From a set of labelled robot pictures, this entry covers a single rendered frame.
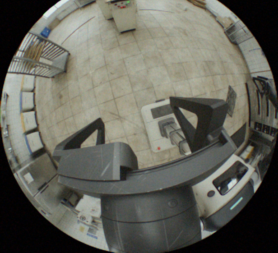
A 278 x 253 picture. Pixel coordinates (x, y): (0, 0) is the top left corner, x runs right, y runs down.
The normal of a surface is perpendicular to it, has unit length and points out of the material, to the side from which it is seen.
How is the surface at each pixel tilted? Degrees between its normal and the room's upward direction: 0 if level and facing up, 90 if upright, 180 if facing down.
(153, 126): 0
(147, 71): 0
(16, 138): 90
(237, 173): 90
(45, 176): 90
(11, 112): 90
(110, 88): 0
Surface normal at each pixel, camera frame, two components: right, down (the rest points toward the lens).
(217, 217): -0.29, -0.95
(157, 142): -0.04, 0.12
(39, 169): 0.96, -0.28
